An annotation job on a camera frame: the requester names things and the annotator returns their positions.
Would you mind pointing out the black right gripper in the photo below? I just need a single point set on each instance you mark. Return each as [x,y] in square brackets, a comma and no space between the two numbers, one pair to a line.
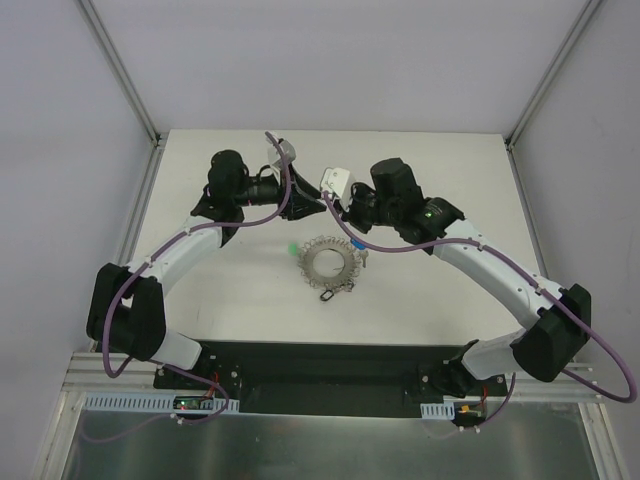
[345,211]

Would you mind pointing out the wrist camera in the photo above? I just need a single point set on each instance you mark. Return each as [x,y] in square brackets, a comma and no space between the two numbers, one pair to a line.
[280,151]
[337,183]

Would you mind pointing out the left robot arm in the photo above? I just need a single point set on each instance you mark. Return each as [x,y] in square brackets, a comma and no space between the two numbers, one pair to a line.
[127,312]

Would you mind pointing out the aluminium frame post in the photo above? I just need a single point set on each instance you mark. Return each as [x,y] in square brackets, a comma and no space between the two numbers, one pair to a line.
[106,45]
[569,43]

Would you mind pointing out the left white cable duct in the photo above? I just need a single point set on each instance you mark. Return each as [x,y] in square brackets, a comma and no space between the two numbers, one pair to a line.
[159,403]

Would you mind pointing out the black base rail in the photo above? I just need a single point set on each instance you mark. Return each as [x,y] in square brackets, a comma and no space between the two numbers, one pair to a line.
[380,381]

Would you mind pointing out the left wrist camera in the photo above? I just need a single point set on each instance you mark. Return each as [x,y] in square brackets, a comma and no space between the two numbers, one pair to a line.
[280,151]

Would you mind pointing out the aluminium frame right post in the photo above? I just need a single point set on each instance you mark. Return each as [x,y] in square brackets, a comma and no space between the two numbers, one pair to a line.
[569,43]

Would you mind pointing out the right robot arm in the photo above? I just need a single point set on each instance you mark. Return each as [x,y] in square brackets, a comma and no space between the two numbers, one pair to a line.
[547,338]

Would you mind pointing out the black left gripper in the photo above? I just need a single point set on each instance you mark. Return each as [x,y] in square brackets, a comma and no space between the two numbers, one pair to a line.
[288,195]

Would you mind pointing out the white cable duct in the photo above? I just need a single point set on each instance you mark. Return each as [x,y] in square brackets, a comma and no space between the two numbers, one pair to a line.
[438,411]
[159,403]

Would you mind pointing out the right white cable duct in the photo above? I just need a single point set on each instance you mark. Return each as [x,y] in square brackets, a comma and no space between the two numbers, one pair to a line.
[438,411]

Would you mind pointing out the silver key with blue tag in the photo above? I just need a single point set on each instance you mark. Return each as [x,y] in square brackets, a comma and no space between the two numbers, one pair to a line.
[362,252]

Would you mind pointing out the black key tag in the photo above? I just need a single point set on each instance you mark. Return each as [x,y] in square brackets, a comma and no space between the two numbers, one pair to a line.
[326,295]

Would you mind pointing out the aluminium frame left post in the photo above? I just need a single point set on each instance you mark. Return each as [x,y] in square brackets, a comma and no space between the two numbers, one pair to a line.
[106,45]

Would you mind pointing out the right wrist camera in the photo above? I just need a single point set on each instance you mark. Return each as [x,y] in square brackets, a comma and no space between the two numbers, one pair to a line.
[337,183]

